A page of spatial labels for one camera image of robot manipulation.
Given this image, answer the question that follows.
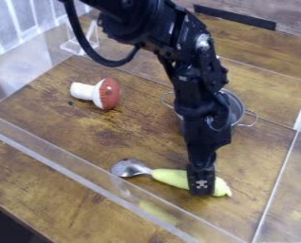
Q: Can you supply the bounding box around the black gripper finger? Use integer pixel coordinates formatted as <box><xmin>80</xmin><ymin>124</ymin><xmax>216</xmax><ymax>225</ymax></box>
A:
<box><xmin>188</xmin><ymin>165</ymin><xmax>216</xmax><ymax>196</ymax></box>

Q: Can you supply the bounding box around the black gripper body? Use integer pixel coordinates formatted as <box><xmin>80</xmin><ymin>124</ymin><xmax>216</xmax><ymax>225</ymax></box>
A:
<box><xmin>175</xmin><ymin>103</ymin><xmax>235</xmax><ymax>170</ymax></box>

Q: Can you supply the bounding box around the green handled metal spoon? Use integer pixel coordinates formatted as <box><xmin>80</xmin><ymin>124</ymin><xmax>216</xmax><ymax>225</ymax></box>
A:
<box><xmin>112</xmin><ymin>159</ymin><xmax>233</xmax><ymax>196</ymax></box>

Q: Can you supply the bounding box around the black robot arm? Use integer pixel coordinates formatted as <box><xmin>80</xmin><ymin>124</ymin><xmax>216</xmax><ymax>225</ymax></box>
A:
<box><xmin>60</xmin><ymin>0</ymin><xmax>232</xmax><ymax>196</ymax></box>

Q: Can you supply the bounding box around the small steel pot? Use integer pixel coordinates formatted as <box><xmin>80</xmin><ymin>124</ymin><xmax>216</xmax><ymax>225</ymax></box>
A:
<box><xmin>161</xmin><ymin>88</ymin><xmax>259</xmax><ymax>128</ymax></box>

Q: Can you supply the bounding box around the toy mushroom brown cap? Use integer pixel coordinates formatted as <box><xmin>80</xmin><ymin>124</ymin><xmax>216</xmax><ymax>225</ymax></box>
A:
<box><xmin>69</xmin><ymin>77</ymin><xmax>123</xmax><ymax>111</ymax></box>

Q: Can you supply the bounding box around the black strip on table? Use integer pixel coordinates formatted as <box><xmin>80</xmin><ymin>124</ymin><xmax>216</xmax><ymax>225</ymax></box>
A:
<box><xmin>193</xmin><ymin>4</ymin><xmax>278</xmax><ymax>30</ymax></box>

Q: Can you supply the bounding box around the clear acrylic front barrier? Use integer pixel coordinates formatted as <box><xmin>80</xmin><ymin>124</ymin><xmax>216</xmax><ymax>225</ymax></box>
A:
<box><xmin>0</xmin><ymin>118</ymin><xmax>245</xmax><ymax>243</ymax></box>

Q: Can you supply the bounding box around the clear acrylic triangle stand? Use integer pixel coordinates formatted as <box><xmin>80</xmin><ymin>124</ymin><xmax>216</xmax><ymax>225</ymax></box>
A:
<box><xmin>60</xmin><ymin>19</ymin><xmax>101</xmax><ymax>57</ymax></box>

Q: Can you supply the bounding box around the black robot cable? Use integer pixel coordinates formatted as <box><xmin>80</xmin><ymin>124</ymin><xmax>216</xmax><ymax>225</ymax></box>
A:
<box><xmin>64</xmin><ymin>0</ymin><xmax>143</xmax><ymax>68</ymax></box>

